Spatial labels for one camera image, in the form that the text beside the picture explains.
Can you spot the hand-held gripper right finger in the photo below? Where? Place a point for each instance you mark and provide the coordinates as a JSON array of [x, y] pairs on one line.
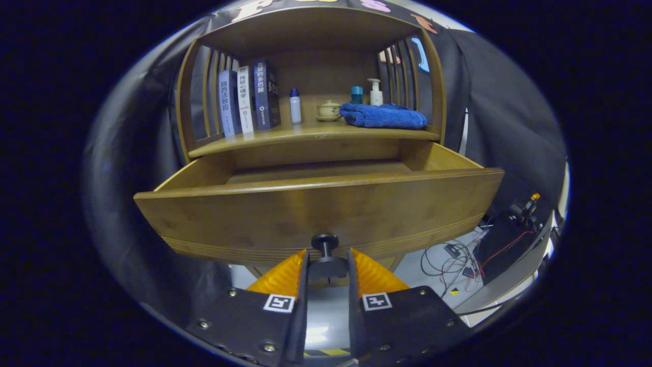
[[355, 316]]

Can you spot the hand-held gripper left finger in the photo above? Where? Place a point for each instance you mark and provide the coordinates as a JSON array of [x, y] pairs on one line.
[[301, 316]]

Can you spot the black drawer knob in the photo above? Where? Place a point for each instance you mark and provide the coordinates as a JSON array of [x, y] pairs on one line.
[[326, 255]]

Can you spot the wooden drawer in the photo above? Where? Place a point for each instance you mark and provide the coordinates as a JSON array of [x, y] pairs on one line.
[[305, 214]]

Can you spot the wooden countertop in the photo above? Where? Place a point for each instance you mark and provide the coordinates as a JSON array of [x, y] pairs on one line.
[[305, 133]]

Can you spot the wooden cabinet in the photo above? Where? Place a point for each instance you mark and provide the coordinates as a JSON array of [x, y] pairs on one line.
[[305, 30]]

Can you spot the black device with orange part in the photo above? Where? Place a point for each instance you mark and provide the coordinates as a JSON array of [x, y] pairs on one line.
[[509, 239]]

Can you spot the blue folded towel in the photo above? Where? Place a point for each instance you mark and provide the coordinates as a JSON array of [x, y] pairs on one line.
[[382, 116]]

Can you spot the cream lidded teacup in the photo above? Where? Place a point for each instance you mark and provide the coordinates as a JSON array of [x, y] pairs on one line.
[[328, 110]]

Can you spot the white bottle blue cap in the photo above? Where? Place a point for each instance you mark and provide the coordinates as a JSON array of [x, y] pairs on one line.
[[295, 108]]

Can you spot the teal bottle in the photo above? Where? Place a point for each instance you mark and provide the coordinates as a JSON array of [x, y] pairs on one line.
[[356, 95]]

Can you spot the white pump bottle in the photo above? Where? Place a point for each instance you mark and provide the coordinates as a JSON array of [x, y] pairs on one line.
[[376, 94]]

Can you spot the white book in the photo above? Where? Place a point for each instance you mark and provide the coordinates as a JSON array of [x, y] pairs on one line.
[[245, 99]]

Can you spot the pale blue book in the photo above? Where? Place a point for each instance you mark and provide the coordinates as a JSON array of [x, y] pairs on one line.
[[227, 104]]

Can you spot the dark blue book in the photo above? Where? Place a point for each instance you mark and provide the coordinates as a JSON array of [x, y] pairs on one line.
[[265, 94]]

